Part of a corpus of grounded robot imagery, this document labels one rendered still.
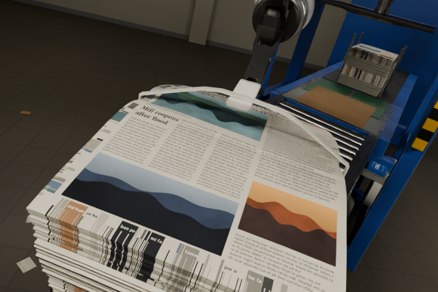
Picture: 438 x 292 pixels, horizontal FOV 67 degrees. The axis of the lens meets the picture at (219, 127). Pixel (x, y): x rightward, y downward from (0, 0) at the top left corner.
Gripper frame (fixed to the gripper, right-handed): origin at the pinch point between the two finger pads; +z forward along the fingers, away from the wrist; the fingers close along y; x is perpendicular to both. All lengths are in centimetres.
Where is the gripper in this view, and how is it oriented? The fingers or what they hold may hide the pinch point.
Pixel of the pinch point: (253, 44)
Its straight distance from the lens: 39.2
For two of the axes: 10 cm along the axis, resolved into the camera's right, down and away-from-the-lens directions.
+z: -2.9, 4.4, -8.5
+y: -1.7, 8.5, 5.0
